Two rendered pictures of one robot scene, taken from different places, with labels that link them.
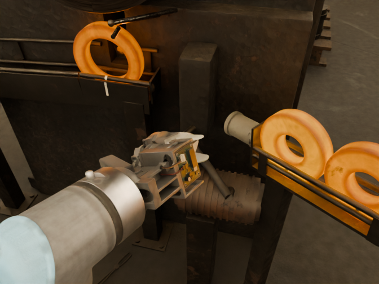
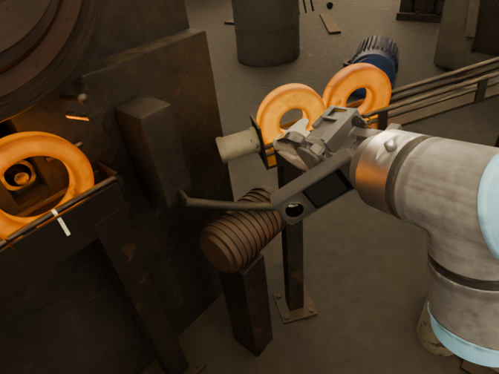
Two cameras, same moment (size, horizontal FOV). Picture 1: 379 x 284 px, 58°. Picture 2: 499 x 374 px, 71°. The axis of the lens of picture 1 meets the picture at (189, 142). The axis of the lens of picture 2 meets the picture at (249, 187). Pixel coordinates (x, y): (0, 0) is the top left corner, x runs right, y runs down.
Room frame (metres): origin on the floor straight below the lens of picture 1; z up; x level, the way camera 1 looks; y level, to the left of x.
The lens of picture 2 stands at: (0.25, 0.44, 1.07)
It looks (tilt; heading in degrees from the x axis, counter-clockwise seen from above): 38 degrees down; 301
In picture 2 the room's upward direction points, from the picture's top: 7 degrees counter-clockwise
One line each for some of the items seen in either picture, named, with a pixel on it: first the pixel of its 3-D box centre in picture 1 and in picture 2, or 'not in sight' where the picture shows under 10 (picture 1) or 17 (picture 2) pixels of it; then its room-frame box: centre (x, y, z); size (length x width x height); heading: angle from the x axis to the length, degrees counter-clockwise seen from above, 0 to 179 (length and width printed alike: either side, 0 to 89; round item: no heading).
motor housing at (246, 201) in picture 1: (215, 237); (254, 278); (0.59, -0.08, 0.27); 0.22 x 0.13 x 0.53; 76
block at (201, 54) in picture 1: (198, 91); (156, 155); (0.75, -0.02, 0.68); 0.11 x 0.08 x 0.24; 166
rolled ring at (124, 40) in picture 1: (108, 58); (36, 187); (0.80, 0.21, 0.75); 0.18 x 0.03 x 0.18; 75
